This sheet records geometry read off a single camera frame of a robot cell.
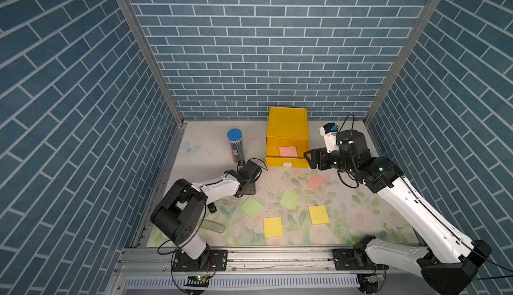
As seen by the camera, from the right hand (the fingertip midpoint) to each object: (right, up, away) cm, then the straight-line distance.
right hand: (315, 152), depth 71 cm
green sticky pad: (-24, -25, +15) cm, 38 cm away
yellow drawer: (-15, -3, +16) cm, 22 cm away
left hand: (-25, -19, +21) cm, 38 cm away
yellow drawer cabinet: (-8, +10, +18) cm, 22 cm away
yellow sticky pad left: (-15, -32, +11) cm, 37 cm away
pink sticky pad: (-8, -1, +16) cm, 17 cm away
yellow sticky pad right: (+6, -29, +16) cm, 34 cm away
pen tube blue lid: (-32, +6, +18) cm, 37 cm away
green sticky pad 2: (-7, -23, +18) cm, 30 cm away
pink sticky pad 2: (+7, -17, +25) cm, 31 cm away
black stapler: (-41, -24, +12) cm, 49 cm away
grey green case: (-40, -30, +8) cm, 51 cm away
